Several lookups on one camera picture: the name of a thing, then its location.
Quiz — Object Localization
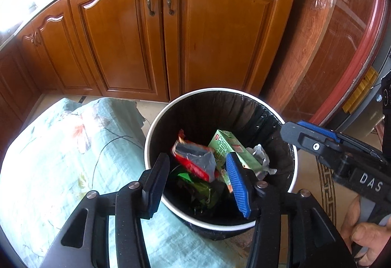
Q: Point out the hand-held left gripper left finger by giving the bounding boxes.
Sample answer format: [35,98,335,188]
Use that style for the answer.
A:
[40,153,171,268]

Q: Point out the teal floral tablecloth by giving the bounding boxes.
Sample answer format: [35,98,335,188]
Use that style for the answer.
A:
[0,98,245,268]

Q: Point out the white trash bin black liner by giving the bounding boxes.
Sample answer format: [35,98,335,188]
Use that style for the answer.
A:
[144,88,298,240]

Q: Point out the green drink carton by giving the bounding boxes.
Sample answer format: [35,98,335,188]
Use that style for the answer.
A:
[208,130,263,194]

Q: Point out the green snack bag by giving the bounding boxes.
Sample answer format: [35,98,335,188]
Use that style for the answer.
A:
[170,171,221,214]

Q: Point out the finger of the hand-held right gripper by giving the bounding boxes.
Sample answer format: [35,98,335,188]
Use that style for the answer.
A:
[280,122,344,165]
[298,121,386,162]

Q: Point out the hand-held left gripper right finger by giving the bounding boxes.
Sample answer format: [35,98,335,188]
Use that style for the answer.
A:
[225,152,356,268]

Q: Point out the red foil packet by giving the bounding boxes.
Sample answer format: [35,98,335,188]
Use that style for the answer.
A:
[171,130,219,182]

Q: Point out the wooden kitchen cabinet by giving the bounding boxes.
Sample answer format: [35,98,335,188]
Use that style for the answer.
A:
[0,0,297,146]

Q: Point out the blue white wrapper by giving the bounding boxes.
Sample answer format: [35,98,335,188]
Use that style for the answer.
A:
[246,144,277,180]

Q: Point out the person's right hand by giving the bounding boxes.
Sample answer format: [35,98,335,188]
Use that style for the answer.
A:
[340,195,391,267]

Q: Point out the red wooden glass door cabinet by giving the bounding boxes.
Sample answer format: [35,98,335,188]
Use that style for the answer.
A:
[264,0,391,134]

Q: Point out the grey appliance yellow label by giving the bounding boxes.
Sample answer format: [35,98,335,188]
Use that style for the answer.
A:
[331,54,391,134]

